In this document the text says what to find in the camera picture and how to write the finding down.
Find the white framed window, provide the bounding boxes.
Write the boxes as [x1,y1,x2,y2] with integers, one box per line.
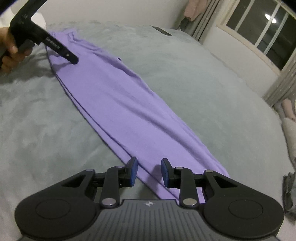
[216,0,296,75]

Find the black phone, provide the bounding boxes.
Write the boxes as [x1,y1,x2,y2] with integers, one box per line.
[152,26,173,37]

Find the dark hanging garment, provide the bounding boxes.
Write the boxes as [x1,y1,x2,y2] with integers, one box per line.
[178,17,193,33]

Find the grey pillow roll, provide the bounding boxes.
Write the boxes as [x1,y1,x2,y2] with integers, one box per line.
[280,117,296,163]

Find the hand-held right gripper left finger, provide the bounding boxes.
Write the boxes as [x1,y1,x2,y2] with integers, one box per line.
[61,157,138,207]

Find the pink hanging garment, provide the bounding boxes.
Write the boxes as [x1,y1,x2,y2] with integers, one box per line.
[184,0,204,22]

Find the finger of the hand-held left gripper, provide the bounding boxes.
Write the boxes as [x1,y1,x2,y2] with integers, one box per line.
[61,49,79,65]

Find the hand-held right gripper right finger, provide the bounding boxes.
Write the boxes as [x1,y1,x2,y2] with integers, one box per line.
[161,158,234,208]

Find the purple pants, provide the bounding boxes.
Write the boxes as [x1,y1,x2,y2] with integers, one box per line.
[45,28,231,201]

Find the beige and floral pillows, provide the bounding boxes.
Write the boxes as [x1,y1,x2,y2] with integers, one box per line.
[280,99,296,121]

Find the person's left hand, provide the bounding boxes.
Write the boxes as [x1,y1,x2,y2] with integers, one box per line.
[0,27,32,74]

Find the grey crumpled cloth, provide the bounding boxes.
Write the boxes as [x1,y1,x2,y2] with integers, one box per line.
[283,171,296,216]

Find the grey star print curtain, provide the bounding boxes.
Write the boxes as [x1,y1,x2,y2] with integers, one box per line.
[264,60,296,110]
[191,0,221,45]

